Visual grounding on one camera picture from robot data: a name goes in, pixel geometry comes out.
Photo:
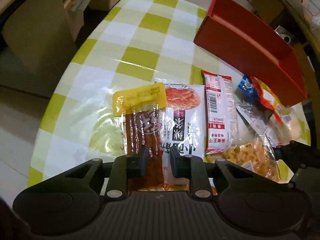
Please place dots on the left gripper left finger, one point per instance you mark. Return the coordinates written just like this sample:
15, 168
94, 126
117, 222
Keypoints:
123, 169

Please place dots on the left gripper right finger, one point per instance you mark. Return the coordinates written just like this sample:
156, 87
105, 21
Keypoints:
192, 168

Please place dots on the white noodle snack pack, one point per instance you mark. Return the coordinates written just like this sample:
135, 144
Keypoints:
183, 125

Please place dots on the red white barcode snack pack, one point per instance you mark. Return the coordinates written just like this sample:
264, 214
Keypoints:
222, 117

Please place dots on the clear bag yellow crackers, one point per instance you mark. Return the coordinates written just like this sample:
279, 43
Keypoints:
254, 152

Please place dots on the silver white foil pouch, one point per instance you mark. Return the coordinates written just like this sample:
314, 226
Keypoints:
258, 122

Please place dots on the spicy stick pack yellow label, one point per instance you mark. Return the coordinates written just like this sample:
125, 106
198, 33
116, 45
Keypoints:
140, 110

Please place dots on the red yellow snack bag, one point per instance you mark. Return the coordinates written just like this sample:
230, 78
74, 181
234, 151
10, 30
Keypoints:
267, 98

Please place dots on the blue snack packet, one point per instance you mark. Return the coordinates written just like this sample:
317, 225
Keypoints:
247, 90

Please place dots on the clear bag round bread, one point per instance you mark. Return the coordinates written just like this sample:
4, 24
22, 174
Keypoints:
285, 125

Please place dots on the silver foil bag on floor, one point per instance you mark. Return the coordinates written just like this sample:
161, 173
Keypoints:
284, 34

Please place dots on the green checked tablecloth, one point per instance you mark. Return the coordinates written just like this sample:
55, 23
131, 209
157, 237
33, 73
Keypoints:
137, 42

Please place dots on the red cardboard box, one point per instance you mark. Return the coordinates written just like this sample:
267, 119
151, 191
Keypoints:
238, 37

